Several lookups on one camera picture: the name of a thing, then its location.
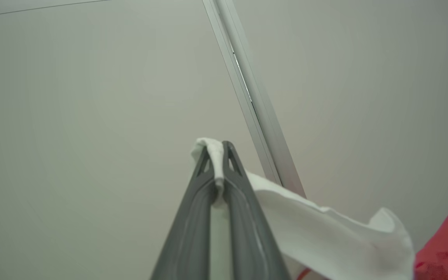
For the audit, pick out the grey partition post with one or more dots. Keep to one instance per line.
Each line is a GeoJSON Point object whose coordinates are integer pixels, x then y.
{"type": "Point", "coordinates": [255, 97]}

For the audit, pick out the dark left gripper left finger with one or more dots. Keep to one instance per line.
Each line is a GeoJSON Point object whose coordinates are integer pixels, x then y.
{"type": "Point", "coordinates": [189, 233]}

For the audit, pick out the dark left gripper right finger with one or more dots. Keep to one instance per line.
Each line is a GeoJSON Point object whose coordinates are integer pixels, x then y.
{"type": "Point", "coordinates": [251, 241]}

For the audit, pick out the red Bulls jersey white sleeves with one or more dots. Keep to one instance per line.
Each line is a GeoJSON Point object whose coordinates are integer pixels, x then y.
{"type": "Point", "coordinates": [325, 233]}

